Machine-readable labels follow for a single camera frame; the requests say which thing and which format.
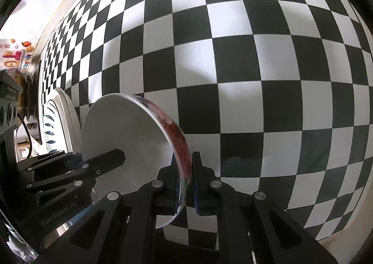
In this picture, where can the black white checkered mat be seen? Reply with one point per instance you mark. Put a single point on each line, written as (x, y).
(276, 95)

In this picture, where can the colourful wall sticker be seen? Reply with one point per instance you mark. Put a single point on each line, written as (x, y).
(16, 55)

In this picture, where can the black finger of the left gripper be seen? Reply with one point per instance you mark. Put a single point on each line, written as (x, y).
(69, 168)

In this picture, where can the white bowl red flower pattern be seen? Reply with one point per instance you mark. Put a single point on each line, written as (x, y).
(149, 138)

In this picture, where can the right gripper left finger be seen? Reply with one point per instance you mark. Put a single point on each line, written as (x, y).
(141, 208)

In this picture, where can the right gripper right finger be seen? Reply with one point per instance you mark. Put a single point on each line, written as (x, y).
(213, 197)

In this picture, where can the white plate with blue leaves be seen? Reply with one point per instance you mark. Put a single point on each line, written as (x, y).
(54, 124)

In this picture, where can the white plate with pink flower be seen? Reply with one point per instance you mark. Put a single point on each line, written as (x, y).
(69, 120)

